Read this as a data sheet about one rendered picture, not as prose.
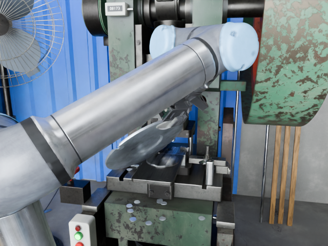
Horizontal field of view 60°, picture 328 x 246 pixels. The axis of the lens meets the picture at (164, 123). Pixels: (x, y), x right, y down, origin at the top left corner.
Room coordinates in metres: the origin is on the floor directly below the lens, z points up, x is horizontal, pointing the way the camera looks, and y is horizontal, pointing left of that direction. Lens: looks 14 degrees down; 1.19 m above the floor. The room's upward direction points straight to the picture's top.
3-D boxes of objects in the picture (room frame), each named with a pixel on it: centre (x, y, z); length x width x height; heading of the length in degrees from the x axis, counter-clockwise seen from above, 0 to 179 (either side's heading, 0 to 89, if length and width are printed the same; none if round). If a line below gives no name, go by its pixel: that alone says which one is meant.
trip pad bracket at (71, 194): (0.97, 0.33, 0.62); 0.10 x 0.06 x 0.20; 78
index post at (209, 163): (0.97, -0.17, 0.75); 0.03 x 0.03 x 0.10; 78
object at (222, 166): (1.09, -0.19, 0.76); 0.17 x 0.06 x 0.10; 78
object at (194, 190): (1.13, -0.02, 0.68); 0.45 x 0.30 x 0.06; 78
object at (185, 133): (1.13, -0.02, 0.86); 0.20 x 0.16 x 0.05; 78
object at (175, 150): (1.12, -0.02, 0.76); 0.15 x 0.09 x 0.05; 78
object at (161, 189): (0.96, 0.01, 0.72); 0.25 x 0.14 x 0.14; 168
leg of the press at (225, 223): (1.21, -0.31, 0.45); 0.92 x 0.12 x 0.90; 168
